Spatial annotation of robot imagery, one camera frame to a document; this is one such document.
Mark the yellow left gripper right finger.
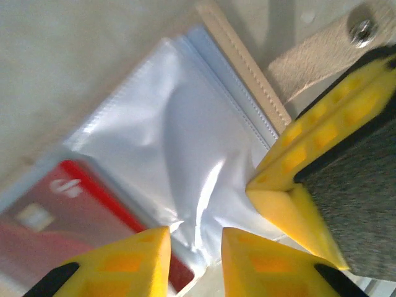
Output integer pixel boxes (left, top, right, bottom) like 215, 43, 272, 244
221, 227, 369, 297

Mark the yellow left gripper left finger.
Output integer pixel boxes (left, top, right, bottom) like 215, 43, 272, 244
23, 225, 172, 297

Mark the red credit card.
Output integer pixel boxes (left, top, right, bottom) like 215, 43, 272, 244
0, 159, 196, 294

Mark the beige card holder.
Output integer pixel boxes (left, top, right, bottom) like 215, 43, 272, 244
0, 0, 396, 295

